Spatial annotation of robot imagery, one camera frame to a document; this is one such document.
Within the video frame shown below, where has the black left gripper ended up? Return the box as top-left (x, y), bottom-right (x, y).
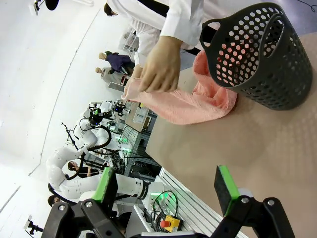
top-left (89, 108), bottom-right (107, 126)

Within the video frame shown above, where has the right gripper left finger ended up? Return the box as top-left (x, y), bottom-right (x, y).
top-left (43, 167), bottom-right (124, 238)

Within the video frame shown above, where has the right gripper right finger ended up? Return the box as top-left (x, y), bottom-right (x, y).
top-left (210, 165), bottom-right (297, 238)

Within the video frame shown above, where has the pink terry towel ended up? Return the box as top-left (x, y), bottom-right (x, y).
top-left (123, 51), bottom-right (239, 125)

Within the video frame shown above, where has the person's left forearm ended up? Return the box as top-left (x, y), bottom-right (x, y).
top-left (159, 0), bottom-right (205, 50)

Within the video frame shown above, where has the person's right hand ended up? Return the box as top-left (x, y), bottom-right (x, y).
top-left (132, 64), bottom-right (144, 79)

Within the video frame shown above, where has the person's left hand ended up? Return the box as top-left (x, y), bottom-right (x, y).
top-left (137, 36), bottom-right (183, 94)

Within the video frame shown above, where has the seated person in black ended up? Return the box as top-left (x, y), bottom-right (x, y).
top-left (67, 160), bottom-right (100, 179)

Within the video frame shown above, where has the black tripod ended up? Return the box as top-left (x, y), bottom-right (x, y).
top-left (61, 121), bottom-right (80, 150)

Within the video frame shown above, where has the labelled cardboard box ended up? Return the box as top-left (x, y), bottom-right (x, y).
top-left (125, 102), bottom-right (151, 132)

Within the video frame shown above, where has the mannequin in beige clothes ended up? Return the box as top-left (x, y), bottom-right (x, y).
top-left (95, 66), bottom-right (129, 84)

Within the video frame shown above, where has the grey equipment cabinet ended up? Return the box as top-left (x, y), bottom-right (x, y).
top-left (112, 123), bottom-right (161, 183)

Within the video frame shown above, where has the dark-haired bystander head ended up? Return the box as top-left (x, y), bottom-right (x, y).
top-left (48, 195), bottom-right (61, 207)

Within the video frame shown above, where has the yellow emergency stop box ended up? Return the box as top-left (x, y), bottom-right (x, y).
top-left (160, 215), bottom-right (181, 233)

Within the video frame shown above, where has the clear plastic storage bin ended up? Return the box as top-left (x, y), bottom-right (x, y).
top-left (118, 26), bottom-right (140, 53)

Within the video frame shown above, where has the person in white shirt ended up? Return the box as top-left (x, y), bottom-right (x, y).
top-left (106, 0), bottom-right (206, 69)

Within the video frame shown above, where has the bystander with glasses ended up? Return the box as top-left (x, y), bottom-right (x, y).
top-left (104, 2), bottom-right (118, 17)

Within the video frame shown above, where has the dark grey perforated basket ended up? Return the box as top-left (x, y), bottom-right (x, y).
top-left (199, 2), bottom-right (313, 111)

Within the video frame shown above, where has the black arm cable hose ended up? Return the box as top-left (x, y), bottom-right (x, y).
top-left (48, 123), bottom-right (112, 199)

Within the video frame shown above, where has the black looped cable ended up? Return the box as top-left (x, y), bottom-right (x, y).
top-left (152, 190), bottom-right (179, 225)

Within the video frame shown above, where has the black camera on stand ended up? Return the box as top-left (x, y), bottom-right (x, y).
top-left (23, 215), bottom-right (44, 236)
top-left (28, 0), bottom-right (60, 16)

